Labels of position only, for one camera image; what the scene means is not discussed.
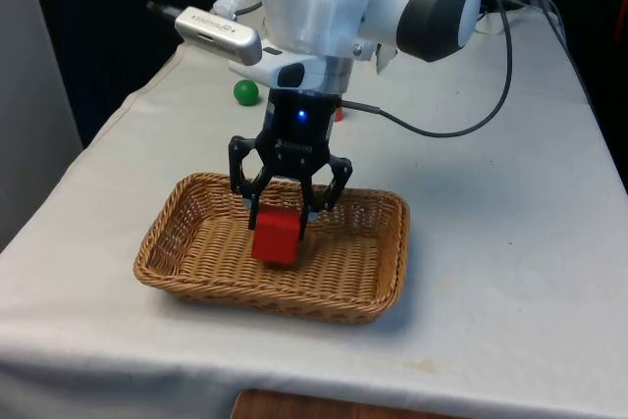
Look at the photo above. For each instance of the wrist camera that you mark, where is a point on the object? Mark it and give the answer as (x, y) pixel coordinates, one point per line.
(221, 34)

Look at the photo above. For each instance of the red cylinder block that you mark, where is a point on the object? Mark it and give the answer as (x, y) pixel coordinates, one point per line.
(339, 114)

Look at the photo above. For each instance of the wicker basket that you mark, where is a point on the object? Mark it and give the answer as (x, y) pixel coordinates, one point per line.
(343, 267)

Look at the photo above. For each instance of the green ball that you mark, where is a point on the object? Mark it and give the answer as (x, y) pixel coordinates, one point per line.
(245, 93)

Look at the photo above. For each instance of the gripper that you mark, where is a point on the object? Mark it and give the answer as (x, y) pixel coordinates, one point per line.
(299, 117)

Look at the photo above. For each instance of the red cube block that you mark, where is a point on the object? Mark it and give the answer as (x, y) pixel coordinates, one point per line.
(276, 237)

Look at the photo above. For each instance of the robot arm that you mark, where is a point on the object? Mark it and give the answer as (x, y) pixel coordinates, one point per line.
(338, 2)

